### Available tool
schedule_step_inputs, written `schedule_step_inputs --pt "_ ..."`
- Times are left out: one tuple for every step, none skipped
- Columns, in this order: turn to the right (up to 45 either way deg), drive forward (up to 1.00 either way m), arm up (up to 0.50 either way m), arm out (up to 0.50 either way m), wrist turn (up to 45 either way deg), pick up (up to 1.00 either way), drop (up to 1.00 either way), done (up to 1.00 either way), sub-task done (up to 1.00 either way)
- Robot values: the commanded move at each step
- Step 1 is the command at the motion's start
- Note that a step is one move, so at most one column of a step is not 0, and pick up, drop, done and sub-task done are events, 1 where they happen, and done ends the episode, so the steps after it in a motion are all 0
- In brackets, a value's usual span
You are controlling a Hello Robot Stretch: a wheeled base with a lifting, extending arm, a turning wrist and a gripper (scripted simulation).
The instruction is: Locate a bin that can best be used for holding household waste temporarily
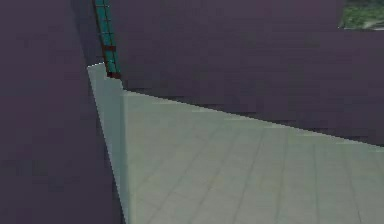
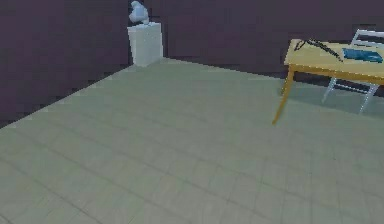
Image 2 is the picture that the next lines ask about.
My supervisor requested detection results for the black thin stick object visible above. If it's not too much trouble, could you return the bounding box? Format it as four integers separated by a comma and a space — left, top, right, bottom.
293, 38, 344, 63

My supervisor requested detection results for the white chair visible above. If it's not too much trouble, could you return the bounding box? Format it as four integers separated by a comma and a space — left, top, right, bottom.
321, 28, 384, 115

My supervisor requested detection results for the yellow wooden table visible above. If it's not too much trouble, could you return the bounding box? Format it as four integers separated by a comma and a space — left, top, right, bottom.
271, 38, 384, 126

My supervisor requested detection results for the pale blue bust sculpture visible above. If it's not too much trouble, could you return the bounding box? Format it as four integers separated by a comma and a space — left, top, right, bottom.
128, 0, 150, 26

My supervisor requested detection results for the blue book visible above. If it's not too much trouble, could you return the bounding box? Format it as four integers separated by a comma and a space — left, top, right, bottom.
341, 47, 384, 64

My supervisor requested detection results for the white square pedestal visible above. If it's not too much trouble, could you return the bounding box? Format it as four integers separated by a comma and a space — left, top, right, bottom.
126, 21, 164, 68

